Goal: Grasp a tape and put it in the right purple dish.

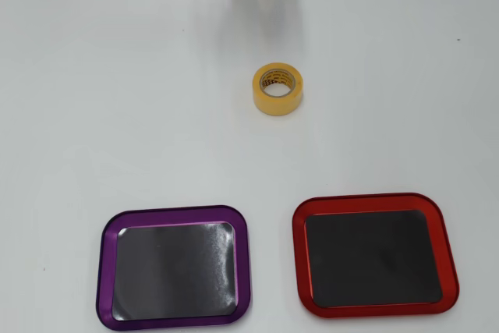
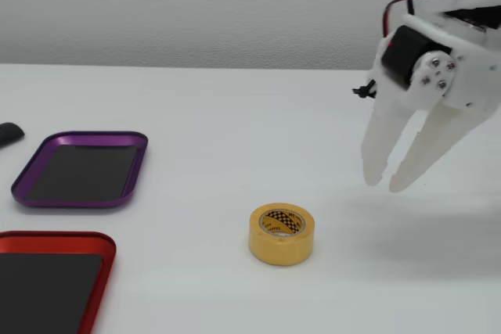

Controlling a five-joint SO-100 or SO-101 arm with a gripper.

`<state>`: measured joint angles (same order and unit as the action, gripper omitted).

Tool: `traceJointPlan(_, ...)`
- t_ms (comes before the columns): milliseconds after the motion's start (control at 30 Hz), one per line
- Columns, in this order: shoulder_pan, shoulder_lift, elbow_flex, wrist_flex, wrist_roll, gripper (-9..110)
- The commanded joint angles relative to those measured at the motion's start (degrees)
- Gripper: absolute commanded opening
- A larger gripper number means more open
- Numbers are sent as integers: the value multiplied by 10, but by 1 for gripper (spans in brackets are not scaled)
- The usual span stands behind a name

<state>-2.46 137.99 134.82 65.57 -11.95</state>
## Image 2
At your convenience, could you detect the black zip tie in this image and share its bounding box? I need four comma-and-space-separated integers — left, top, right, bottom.
351, 79, 377, 99

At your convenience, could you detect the black object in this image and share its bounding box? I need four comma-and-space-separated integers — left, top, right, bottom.
0, 122, 26, 149

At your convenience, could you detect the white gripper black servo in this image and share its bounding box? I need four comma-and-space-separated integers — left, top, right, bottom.
361, 12, 501, 194

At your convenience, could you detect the purple metal tray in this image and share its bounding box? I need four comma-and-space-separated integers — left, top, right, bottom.
10, 130, 150, 210

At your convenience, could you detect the yellow tape roll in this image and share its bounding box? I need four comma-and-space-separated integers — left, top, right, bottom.
247, 203, 316, 267

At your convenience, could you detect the red metal tray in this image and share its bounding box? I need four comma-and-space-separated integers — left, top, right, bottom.
0, 230, 117, 334

